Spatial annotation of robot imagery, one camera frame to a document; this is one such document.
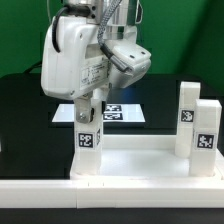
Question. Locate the white desk tabletop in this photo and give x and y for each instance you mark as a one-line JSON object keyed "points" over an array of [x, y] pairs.
{"points": [[137, 157]]}

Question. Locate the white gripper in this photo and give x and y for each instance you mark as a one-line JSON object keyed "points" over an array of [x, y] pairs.
{"points": [[79, 67]]}

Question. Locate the fiducial marker sheet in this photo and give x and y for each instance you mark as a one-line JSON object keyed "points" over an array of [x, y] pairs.
{"points": [[129, 113]]}

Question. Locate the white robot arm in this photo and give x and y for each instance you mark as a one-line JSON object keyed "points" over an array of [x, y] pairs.
{"points": [[116, 21]]}

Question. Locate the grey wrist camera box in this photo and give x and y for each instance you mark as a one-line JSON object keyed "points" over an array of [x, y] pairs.
{"points": [[131, 63]]}

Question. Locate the white L-shaped wall fence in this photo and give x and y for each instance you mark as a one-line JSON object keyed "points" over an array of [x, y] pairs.
{"points": [[107, 194]]}

